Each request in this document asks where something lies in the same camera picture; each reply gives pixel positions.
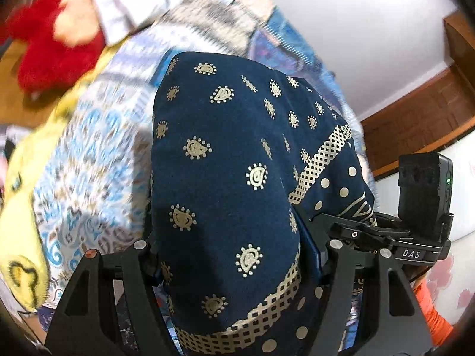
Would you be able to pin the white cloth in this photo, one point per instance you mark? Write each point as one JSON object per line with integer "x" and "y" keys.
{"x": 122, "y": 3}

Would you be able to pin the red plush toy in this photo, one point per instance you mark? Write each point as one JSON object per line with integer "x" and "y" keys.
{"x": 40, "y": 63}

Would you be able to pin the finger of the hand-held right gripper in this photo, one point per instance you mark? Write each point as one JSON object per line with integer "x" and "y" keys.
{"x": 356, "y": 231}

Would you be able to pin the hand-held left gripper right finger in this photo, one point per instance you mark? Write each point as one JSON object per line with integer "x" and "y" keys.
{"x": 311, "y": 252}

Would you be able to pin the brown wooden furniture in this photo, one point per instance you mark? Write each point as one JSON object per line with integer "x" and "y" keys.
{"x": 415, "y": 118}

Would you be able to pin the yellow blanket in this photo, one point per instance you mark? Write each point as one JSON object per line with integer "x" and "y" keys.
{"x": 22, "y": 200}

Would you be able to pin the blue white patterned bed sheet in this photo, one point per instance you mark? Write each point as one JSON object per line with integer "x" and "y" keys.
{"x": 92, "y": 155}

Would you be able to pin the person's right forearm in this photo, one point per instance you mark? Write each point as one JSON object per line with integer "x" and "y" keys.
{"x": 430, "y": 311}

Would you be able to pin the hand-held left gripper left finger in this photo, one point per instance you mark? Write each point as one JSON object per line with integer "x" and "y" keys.
{"x": 143, "y": 267}

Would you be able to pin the navy patterned large cloth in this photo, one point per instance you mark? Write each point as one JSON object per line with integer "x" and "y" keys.
{"x": 230, "y": 174}

